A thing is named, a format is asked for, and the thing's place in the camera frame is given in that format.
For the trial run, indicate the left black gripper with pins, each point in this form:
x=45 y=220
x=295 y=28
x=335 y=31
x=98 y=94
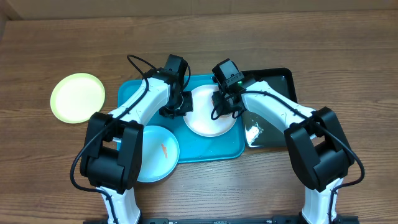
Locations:
x=187 y=107

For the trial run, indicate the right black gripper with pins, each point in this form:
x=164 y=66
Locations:
x=226 y=107

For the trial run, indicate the white pink plate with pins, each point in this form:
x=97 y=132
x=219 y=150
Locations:
x=199 y=120

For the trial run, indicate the light blue plate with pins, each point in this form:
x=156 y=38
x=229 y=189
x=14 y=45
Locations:
x=160 y=154

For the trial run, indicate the yellow green plate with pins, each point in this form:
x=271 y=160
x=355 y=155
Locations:
x=76 y=97

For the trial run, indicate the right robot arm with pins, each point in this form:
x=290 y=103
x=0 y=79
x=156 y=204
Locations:
x=319 y=152

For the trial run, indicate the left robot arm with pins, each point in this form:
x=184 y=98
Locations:
x=111 y=157

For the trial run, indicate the black water tray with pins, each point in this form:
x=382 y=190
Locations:
x=258 y=131

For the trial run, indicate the teal plastic tray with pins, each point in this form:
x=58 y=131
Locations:
x=193 y=147

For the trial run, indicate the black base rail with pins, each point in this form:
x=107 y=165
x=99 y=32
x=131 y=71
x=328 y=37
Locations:
x=274 y=220

